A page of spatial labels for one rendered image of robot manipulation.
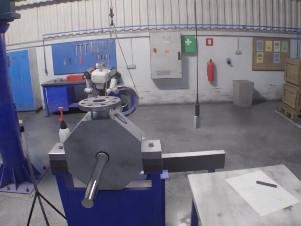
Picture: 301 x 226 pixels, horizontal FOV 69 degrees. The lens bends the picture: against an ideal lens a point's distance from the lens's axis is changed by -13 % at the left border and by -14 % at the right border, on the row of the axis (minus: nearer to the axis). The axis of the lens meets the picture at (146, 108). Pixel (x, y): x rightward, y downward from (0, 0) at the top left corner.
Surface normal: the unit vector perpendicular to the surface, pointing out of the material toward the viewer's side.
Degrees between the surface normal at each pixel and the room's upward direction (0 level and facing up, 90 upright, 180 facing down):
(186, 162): 90
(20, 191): 0
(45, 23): 90
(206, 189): 0
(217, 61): 90
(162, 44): 90
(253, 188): 0
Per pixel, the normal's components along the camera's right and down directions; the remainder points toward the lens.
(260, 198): -0.04, -0.96
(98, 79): -0.25, 0.40
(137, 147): 0.01, 0.27
